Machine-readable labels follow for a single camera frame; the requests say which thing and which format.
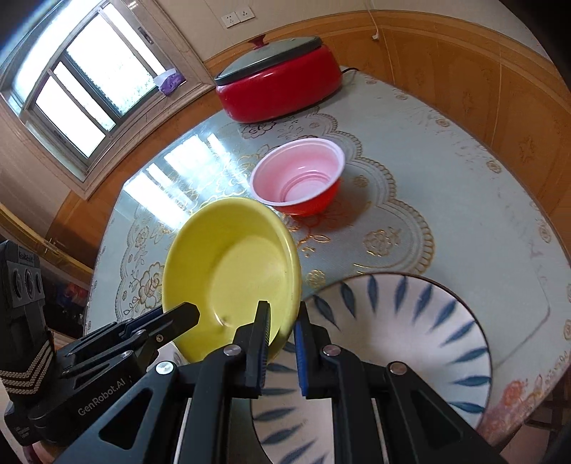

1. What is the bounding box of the yellow plastic bowl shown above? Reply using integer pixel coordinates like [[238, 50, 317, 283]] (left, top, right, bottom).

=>
[[162, 197, 301, 363]]

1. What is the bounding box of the red plastic bowl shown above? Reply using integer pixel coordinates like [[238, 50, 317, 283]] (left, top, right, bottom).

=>
[[250, 138, 345, 217]]

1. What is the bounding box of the purple tissue pack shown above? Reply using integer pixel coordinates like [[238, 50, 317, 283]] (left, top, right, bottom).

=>
[[153, 68, 186, 96]]

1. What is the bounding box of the red electric cooking pot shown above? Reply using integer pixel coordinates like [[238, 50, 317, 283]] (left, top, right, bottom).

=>
[[215, 35, 343, 124]]

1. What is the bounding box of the window with grey frame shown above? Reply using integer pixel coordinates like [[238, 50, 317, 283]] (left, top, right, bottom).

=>
[[1, 1, 213, 198]]

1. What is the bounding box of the white wall socket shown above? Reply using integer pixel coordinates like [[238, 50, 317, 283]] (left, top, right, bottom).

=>
[[221, 6, 256, 29]]

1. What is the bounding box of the white power cord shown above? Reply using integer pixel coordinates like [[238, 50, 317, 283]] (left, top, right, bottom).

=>
[[365, 0, 383, 42]]

